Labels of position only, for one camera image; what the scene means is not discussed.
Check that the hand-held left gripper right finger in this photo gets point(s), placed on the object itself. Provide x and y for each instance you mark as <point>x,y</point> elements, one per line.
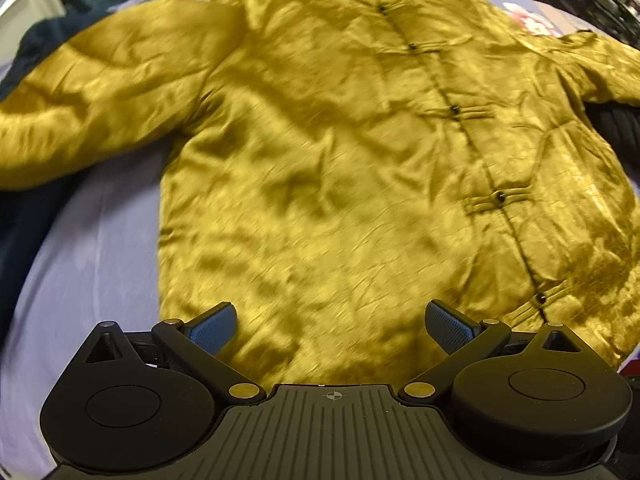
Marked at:
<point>449,327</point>

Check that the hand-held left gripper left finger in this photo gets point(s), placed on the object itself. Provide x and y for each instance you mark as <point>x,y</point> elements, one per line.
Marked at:
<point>215,327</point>

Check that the gold satin jacket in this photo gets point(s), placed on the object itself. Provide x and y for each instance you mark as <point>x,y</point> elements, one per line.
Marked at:
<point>350,160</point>

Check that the purple floral bedsheet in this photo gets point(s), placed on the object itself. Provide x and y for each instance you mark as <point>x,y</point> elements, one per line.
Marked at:
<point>100,260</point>

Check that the navy blue cloth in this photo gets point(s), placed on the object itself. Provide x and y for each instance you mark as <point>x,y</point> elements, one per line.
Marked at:
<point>20,240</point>

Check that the black knit sweater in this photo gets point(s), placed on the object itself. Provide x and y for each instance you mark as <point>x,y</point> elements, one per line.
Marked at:
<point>620,130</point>

